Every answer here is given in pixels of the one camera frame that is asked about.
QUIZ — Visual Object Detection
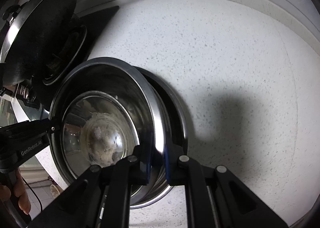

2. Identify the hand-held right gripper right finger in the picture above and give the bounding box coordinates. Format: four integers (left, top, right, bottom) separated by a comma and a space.
164, 142, 288, 228

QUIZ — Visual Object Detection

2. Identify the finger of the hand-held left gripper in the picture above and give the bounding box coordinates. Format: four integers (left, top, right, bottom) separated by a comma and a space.
0, 118, 62, 141

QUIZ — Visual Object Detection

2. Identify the large steel plate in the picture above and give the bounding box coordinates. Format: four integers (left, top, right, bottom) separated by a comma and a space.
130, 66, 189, 210

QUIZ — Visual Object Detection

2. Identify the large steel bowl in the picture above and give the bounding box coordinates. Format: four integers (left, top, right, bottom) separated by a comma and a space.
49, 57, 167, 206

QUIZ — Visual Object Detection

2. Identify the thin black cable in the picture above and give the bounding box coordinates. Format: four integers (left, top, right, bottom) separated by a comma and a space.
21, 177, 43, 215

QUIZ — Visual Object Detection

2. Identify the person's left hand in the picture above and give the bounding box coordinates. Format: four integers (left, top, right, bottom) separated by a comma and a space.
0, 168, 31, 215

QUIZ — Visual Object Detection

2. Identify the black glass gas stove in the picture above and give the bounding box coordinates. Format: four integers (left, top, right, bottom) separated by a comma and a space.
0, 5, 120, 108

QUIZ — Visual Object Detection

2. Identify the black wok with lid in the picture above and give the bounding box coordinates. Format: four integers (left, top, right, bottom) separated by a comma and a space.
0, 0, 78, 64

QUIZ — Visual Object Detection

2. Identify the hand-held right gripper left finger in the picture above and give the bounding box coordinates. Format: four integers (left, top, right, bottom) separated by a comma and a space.
29, 140, 154, 228

